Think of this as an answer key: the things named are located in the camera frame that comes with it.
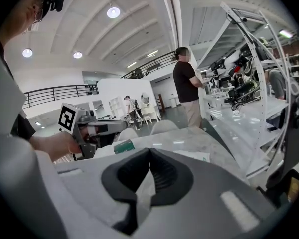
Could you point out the black and white robot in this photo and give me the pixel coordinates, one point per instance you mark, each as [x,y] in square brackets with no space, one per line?
[239,88]

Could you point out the green box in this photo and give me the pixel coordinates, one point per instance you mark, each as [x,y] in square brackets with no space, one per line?
[124,146]

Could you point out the white metal shelving rack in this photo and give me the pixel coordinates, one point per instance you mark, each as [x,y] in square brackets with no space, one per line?
[239,123]

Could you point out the round ceiling lamp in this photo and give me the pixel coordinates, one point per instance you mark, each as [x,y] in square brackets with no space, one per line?
[27,53]
[77,55]
[113,12]

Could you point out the black head-mounted camera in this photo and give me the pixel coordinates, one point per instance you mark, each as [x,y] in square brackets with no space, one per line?
[58,0]

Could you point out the person's head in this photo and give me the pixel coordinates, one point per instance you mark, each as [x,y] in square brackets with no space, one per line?
[17,14]

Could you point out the person's left forearm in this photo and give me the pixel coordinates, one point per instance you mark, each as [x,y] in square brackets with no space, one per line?
[52,146]

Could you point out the eyeglasses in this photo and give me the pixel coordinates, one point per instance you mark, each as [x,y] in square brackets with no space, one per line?
[38,16]

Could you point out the white arched shelf cabinet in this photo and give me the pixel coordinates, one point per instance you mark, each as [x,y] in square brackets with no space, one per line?
[116,107]

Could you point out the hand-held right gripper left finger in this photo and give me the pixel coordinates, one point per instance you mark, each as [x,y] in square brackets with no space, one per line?
[119,180]

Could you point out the person's left hand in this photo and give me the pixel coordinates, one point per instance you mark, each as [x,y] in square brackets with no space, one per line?
[88,137]

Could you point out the white vanity dresser with mirror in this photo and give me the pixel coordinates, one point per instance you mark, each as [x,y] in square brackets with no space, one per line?
[149,108]

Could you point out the white round pedestal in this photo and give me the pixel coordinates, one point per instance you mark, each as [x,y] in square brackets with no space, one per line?
[173,101]

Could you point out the black office chair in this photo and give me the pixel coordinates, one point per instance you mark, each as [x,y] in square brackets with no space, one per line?
[292,143]

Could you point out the grey shell chair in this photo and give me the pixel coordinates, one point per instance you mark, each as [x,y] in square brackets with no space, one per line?
[127,134]
[164,127]

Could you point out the black phone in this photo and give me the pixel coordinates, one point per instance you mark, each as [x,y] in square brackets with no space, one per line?
[272,129]

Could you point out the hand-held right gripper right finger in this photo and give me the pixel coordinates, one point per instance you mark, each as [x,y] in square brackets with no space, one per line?
[175,180]

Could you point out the black balcony railing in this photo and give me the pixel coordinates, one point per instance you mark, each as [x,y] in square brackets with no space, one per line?
[62,93]

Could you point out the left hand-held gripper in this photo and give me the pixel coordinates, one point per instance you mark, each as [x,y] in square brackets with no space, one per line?
[107,126]

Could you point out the tube ceiling light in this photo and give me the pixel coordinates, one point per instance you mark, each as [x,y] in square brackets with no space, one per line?
[286,33]

